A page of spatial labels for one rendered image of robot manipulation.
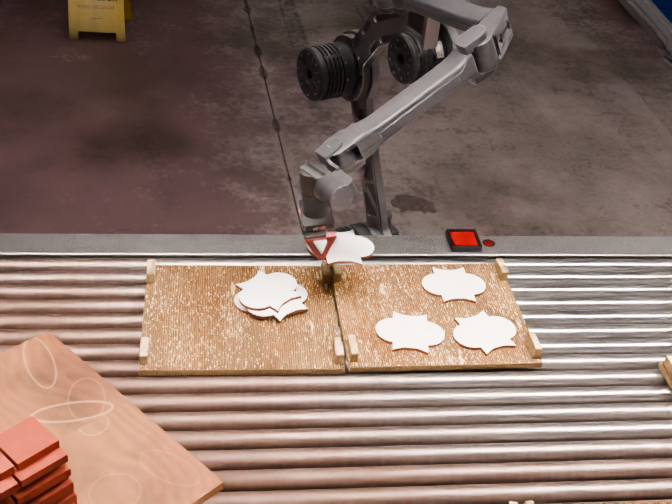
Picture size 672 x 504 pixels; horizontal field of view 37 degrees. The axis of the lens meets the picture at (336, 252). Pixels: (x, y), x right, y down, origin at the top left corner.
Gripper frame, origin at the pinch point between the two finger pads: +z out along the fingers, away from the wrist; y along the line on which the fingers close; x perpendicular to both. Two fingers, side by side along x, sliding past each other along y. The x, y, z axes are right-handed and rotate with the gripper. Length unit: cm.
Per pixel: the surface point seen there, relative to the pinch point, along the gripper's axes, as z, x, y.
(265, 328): 10.1, 13.7, -12.9
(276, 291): 8.1, 10.3, -3.6
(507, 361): 16.9, -35.3, -25.7
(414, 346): 13.5, -16.5, -21.0
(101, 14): 82, 78, 342
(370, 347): 13.0, -7.4, -19.9
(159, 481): -3, 34, -62
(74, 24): 86, 93, 342
